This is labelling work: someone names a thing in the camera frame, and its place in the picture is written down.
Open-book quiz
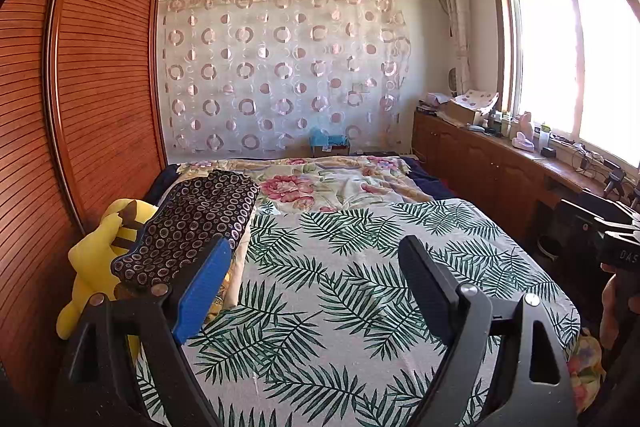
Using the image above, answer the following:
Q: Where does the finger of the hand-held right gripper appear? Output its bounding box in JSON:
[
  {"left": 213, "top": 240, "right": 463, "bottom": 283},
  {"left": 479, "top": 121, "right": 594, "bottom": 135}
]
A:
[
  {"left": 557, "top": 199, "right": 640, "bottom": 238},
  {"left": 582, "top": 189, "right": 640, "bottom": 223}
]

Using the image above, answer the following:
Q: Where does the pink floral blanket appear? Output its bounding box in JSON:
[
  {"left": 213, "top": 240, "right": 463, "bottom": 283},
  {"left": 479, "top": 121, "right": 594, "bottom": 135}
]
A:
[{"left": 167, "top": 156, "right": 436, "bottom": 212}]

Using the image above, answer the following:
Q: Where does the wooden framed window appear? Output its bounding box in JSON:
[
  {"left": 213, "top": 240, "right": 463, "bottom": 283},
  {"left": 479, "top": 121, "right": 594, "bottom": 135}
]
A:
[{"left": 490, "top": 0, "right": 640, "bottom": 180}]

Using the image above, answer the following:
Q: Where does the long wooden cabinet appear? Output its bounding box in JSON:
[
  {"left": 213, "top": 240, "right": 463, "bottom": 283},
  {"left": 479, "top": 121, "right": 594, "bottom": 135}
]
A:
[{"left": 412, "top": 111, "right": 640, "bottom": 253}]

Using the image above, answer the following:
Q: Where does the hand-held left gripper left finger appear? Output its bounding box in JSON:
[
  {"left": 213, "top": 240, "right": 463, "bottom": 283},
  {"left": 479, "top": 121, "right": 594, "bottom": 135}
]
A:
[{"left": 52, "top": 234, "right": 233, "bottom": 427}]

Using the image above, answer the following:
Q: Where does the pink plastic holder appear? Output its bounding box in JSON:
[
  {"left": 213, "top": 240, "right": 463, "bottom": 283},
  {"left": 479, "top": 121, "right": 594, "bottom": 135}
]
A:
[{"left": 514, "top": 112, "right": 535, "bottom": 150}]

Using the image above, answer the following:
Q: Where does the wooden slatted wardrobe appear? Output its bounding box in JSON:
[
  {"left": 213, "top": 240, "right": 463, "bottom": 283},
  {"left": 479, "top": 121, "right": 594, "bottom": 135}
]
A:
[{"left": 0, "top": 0, "right": 168, "bottom": 408}]

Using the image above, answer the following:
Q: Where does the pile of papers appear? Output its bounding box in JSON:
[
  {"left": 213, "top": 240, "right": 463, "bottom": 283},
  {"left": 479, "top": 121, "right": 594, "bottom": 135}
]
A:
[{"left": 416, "top": 93, "right": 448, "bottom": 112}]

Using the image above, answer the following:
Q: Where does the circle-patterned sheer curtain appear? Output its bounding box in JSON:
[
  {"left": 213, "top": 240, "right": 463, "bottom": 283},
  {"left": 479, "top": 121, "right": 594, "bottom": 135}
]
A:
[{"left": 159, "top": 0, "right": 412, "bottom": 155}]

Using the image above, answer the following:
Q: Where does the white window curtain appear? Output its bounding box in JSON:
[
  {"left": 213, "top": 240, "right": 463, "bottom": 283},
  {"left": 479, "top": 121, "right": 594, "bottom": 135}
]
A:
[{"left": 440, "top": 0, "right": 473, "bottom": 95}]

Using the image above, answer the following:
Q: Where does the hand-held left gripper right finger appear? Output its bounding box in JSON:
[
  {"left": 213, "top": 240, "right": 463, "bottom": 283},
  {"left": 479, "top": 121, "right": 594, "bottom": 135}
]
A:
[{"left": 398, "top": 235, "right": 578, "bottom": 427}]

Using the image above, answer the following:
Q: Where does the blue box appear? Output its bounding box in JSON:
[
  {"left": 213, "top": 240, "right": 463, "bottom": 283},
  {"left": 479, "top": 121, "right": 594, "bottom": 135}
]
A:
[{"left": 309, "top": 128, "right": 351, "bottom": 156}]

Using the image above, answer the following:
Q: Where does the person's right hand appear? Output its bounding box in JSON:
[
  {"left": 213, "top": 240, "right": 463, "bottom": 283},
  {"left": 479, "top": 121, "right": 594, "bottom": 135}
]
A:
[{"left": 600, "top": 264, "right": 622, "bottom": 350}]

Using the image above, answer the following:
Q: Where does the cardboard box with dotted paper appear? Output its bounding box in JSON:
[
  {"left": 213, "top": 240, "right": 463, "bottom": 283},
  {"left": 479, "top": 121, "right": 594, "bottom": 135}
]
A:
[{"left": 442, "top": 91, "right": 500, "bottom": 125}]

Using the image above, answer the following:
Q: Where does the yellow floral sheet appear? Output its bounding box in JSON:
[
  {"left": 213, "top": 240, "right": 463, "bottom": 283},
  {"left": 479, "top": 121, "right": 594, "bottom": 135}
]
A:
[{"left": 567, "top": 327, "right": 606, "bottom": 413}]

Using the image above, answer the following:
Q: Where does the navy circle-patterned garment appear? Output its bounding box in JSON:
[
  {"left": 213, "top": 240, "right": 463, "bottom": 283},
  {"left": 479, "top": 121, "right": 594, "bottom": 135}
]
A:
[{"left": 111, "top": 170, "right": 261, "bottom": 288}]

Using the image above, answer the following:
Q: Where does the yellow plush toy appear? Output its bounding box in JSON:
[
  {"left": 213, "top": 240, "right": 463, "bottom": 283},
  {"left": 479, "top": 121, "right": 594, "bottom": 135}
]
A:
[{"left": 56, "top": 198, "right": 161, "bottom": 358}]

